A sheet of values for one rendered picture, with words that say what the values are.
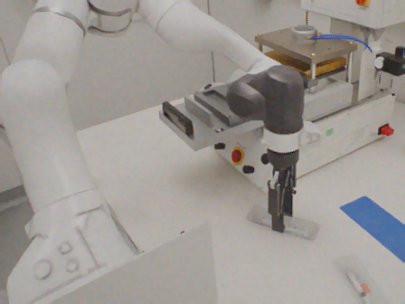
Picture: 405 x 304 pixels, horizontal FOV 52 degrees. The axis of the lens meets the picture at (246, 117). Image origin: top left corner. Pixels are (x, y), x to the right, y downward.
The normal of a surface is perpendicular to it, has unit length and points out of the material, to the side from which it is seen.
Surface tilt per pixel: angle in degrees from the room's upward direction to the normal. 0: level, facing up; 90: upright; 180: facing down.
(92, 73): 90
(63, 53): 84
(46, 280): 48
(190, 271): 90
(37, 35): 33
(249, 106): 88
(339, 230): 0
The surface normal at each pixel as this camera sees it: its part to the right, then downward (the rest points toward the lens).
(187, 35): 0.23, 0.61
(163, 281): 0.60, 0.36
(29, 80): 0.38, -0.16
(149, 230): -0.04, -0.88
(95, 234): 0.76, -0.58
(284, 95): -0.11, 0.33
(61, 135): 0.83, -0.11
